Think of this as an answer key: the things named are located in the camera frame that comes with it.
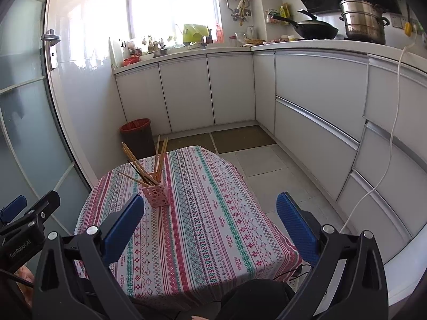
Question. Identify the water heater pipes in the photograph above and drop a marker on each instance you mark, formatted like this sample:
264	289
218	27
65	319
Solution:
240	11

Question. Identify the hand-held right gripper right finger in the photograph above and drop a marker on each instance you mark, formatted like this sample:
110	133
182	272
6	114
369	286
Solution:
297	230

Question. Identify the olive floor mat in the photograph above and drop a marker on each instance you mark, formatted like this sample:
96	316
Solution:
243	138
186	141

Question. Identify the steel steamer pot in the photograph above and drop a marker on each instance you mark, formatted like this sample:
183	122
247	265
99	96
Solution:
363	23

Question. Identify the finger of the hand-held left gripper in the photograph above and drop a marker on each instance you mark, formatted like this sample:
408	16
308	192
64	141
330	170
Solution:
13	208
46	203

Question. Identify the striped patterned tablecloth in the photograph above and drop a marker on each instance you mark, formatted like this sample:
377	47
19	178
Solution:
200	223

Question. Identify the red plastic bottle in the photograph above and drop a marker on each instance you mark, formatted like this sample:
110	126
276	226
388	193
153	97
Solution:
219	33

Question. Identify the frosted glass door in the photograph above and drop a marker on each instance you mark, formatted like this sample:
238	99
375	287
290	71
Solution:
26	123

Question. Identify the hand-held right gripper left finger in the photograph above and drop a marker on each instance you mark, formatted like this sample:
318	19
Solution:
123	230

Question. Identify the brown trash bin red liner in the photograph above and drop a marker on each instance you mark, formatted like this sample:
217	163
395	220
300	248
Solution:
136	140

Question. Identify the wall socket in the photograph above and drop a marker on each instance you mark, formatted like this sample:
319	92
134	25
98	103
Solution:
397	20

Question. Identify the plate of fried food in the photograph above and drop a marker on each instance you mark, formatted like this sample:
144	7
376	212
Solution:
255	41

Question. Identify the group of wooden chopsticks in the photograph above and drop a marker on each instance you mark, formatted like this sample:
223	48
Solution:
161	158

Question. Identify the wall spice rack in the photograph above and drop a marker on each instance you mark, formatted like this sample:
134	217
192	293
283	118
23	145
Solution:
278	15

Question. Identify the person's right leg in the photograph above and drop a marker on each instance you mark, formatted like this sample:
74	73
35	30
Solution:
257	300

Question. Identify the red bowl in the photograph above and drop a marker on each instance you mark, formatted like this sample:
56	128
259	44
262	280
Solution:
131	61

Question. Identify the clear glass jug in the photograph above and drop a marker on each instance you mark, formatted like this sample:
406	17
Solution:
252	32

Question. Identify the white cutting board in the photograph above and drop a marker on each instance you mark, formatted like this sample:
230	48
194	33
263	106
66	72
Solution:
114	53

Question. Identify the person's left hand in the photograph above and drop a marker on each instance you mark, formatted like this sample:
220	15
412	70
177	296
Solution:
25	277

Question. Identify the kitchen window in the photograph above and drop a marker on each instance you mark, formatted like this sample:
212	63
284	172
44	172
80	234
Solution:
166	3

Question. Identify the pink perforated utensil holder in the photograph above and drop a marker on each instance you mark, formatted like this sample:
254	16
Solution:
156	196

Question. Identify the white kitchen base cabinets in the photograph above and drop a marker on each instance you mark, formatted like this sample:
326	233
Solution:
300	83

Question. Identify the black wok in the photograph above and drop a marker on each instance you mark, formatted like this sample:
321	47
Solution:
317	30

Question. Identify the metal basin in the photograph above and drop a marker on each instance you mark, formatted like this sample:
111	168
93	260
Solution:
160	53

